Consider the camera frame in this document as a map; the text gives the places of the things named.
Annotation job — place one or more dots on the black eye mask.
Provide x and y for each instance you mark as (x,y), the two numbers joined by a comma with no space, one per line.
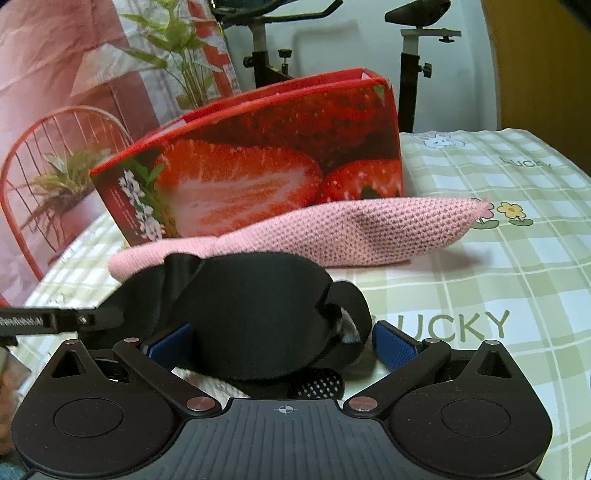
(272,325)

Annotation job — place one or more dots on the wooden door panel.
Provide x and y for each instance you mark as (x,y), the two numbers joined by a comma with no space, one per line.
(542,60)

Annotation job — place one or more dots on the red wire chair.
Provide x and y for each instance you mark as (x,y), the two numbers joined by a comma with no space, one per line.
(61,131)

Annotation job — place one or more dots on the pink knitted pouch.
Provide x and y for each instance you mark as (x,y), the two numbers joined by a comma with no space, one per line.
(360,233)

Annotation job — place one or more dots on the checkered bunny tablecloth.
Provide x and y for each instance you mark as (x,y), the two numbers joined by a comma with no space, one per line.
(520,275)

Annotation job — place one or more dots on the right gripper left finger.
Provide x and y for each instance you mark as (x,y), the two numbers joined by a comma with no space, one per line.
(153,360)

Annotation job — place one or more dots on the black exercise bike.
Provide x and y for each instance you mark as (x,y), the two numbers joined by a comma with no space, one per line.
(287,45)

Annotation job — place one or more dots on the red strawberry cardboard box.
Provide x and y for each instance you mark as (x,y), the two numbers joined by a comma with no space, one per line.
(312,140)

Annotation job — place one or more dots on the potted plant pink pot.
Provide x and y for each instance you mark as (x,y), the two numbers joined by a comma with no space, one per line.
(49,196)

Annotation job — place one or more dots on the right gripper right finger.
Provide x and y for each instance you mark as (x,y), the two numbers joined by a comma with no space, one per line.
(412,364)

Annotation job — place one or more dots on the red patterned curtain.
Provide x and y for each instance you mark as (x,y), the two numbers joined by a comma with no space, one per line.
(56,54)

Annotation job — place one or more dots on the tall green plant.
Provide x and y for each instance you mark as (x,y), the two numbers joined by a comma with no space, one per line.
(168,41)

